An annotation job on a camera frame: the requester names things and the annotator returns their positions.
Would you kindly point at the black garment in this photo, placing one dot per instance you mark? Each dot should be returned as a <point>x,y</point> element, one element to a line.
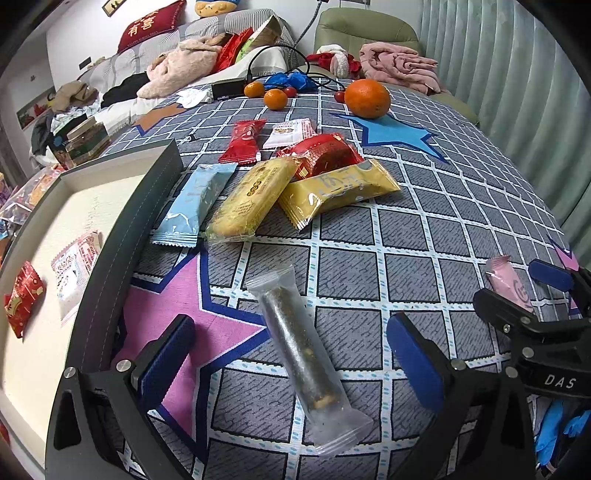
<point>124,90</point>

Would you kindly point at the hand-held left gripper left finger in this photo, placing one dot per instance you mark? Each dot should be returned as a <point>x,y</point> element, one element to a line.
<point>168,364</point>

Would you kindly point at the clear bags of snacks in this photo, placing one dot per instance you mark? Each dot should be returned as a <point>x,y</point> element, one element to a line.
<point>27,198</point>

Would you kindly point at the grey cardboard box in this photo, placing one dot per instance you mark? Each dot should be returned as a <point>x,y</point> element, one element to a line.
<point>138,221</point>

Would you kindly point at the grey striped sofa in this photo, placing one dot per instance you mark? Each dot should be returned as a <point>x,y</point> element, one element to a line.
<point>124,62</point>

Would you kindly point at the small red snack packet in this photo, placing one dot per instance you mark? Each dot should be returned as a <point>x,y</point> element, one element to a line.
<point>242,138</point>

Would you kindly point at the large orange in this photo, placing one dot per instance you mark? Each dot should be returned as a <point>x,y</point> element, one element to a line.
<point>367,99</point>

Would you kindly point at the red and white garment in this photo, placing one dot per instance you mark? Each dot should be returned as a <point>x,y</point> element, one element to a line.
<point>334,60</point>

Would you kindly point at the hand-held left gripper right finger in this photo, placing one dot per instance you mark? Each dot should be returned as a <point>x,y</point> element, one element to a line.
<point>413,364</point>

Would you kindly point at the yellow and blue plush toy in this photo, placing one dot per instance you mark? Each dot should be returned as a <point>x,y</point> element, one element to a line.
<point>217,7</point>

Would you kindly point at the brown paper bag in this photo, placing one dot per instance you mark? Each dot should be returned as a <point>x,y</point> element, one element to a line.
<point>265,34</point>

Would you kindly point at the stack of books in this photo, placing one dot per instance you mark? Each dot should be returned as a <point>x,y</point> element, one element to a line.
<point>83,143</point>

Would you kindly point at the white snack packet pink print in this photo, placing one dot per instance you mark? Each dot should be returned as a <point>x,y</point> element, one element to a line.
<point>288,131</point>
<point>74,272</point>

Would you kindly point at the large red translucent snack packet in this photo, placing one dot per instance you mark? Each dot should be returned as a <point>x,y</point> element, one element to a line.
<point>323,152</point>

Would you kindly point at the cherry tomato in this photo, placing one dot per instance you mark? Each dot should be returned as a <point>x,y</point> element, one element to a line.
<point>340,96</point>
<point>290,91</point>

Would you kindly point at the khaki clothes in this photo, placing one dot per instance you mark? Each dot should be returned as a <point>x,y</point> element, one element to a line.
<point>74,94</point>

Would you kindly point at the blue plastic bag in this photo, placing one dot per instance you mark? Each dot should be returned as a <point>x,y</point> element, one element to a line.
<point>288,81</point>

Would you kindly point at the white crumpled tissue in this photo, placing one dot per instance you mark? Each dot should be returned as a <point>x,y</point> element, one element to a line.
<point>191,98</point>

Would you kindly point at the pale green curtain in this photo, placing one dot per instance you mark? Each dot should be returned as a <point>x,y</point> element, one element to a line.
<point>508,92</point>

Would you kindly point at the clear packet of yellow biscuits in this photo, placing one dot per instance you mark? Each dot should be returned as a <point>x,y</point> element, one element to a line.
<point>251,198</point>

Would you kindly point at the small tangerine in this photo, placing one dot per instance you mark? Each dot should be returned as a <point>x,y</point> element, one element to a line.
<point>254,90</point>
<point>275,99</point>

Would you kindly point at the wall picture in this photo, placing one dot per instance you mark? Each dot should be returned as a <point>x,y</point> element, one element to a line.
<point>34,108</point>

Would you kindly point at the light blue snack packet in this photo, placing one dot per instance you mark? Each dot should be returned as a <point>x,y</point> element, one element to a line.
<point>194,203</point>

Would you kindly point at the red snack packet gold print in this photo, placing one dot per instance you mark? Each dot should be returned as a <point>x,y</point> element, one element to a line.
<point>23,300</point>

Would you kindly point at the framed wall sign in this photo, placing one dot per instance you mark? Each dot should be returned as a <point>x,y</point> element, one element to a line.
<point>111,5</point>

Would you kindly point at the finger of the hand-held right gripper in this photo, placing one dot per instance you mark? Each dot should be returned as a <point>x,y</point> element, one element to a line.
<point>498,309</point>
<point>551,272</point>

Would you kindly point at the clear packet with dark roll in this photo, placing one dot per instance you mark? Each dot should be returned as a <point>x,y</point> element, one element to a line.
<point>295,341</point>

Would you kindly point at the black wall switch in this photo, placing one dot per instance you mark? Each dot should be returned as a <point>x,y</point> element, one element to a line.
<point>85,62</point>

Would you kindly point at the pink blanket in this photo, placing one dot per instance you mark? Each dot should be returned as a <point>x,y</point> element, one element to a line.
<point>397,67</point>

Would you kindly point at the beige plush jacket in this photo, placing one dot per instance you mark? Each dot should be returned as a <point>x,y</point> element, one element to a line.
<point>180,64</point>

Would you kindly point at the grey checked star bedsheet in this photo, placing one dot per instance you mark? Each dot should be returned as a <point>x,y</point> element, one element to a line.
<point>438,221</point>

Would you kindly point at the black power bank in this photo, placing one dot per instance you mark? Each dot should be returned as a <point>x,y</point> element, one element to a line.
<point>228,87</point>

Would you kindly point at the red bag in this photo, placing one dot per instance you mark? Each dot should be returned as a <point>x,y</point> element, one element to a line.
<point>231,50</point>

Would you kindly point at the green armchair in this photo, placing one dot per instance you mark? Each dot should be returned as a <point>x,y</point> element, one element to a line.
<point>369,25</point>

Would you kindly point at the yellow snack packet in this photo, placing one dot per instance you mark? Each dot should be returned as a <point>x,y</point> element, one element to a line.
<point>337,189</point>

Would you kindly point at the person's right hand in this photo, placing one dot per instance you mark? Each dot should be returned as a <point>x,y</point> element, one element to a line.
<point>554,429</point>

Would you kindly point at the red pillow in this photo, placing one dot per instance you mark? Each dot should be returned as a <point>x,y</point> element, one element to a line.
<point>150,25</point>

